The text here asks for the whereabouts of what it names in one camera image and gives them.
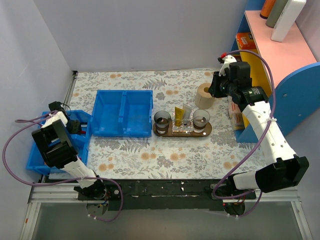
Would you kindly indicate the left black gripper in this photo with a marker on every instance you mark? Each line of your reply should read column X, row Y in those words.
column 75, row 126

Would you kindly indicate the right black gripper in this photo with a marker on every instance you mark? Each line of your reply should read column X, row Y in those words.
column 216, row 86

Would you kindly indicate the clear glass cup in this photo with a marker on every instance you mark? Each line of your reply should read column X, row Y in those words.
column 200, row 119

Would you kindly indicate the white toothpaste tube black cap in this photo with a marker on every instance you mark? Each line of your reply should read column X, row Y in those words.
column 186, row 113

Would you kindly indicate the yellow toothpaste tube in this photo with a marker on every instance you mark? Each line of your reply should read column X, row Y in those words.
column 179, row 116

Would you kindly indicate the clear acrylic holder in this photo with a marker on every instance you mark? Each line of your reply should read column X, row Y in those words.
column 183, row 129

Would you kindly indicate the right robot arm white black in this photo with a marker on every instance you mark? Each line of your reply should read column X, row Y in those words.
column 284, row 168

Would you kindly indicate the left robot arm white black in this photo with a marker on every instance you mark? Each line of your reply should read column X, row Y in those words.
column 58, row 150

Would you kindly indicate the oval wooden tray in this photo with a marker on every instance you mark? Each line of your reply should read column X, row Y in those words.
column 169, row 133

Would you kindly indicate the brown toilet paper roll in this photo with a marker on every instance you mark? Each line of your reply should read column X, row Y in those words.
column 203, row 98

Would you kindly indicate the blue double bin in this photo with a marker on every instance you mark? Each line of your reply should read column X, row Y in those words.
column 122, row 113

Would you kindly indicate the orange snack box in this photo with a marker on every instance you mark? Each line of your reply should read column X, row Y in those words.
column 245, row 41

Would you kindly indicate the colourful shelf unit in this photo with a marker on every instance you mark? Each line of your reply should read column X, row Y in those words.
column 295, row 71

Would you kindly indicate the orange bottle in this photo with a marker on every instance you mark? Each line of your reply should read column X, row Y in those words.
column 267, row 8

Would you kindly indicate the grey bottle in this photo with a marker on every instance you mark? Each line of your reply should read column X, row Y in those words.
column 275, row 13

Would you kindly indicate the aluminium rail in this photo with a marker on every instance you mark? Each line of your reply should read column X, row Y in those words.
column 54, row 213

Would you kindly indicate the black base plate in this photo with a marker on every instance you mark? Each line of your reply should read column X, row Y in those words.
column 173, row 194

